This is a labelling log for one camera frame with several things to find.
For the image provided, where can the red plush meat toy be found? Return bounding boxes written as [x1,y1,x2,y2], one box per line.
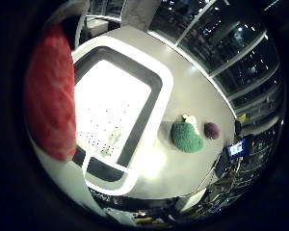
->
[23,23,78,162]

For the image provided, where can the purple plush eggplant toy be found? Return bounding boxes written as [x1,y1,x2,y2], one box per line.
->
[203,121,222,141]

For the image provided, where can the white rectangular tray container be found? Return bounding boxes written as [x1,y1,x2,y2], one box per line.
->
[70,35,174,196]

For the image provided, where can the green and yellow plush toy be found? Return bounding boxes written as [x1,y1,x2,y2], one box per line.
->
[170,114,205,154]

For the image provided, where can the small blue-lit monitor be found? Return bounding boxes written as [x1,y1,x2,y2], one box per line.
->
[226,138,249,159]

